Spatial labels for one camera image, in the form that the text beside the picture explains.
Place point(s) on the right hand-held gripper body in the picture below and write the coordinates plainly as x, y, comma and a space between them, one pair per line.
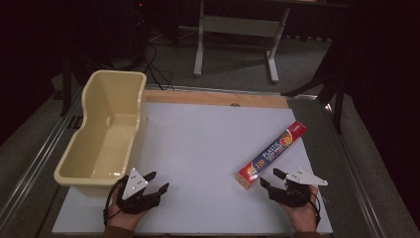
297, 188

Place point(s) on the dark equipment rack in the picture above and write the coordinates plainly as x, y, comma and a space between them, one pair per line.
140, 29

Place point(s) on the red and blue wrap box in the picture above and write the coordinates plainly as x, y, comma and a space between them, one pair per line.
271, 155

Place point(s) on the cream plastic bin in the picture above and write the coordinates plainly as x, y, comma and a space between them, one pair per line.
105, 132

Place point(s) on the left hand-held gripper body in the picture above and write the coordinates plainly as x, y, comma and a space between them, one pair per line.
133, 195

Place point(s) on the white metal table frame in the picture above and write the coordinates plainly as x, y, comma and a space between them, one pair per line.
237, 36

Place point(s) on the person's right hand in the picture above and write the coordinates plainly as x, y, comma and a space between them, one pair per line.
302, 214

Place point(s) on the person's left hand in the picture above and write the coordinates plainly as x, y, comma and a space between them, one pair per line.
125, 214

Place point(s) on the black tripod stand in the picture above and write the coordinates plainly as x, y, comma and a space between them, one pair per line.
325, 82

